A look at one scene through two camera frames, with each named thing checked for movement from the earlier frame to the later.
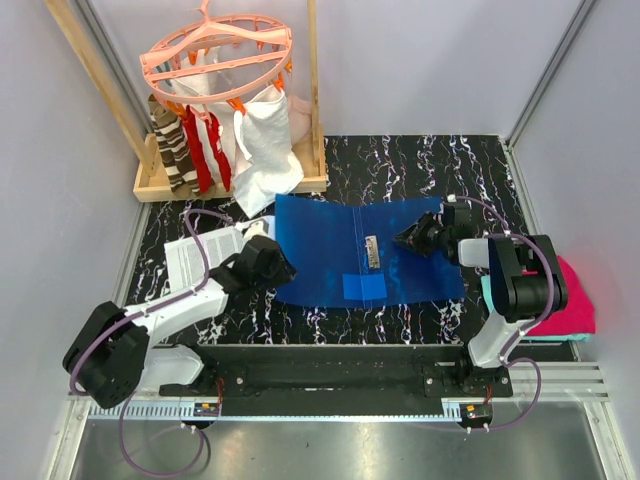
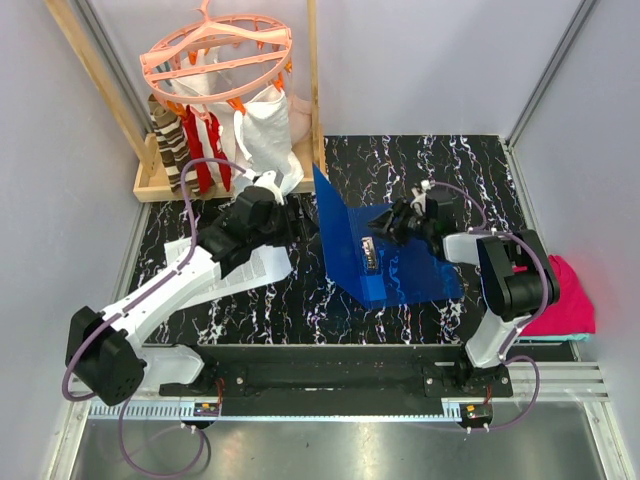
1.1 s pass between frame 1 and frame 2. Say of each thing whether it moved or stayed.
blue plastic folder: moved
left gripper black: moved
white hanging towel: stayed
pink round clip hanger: stayed
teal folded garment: stayed
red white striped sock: stayed
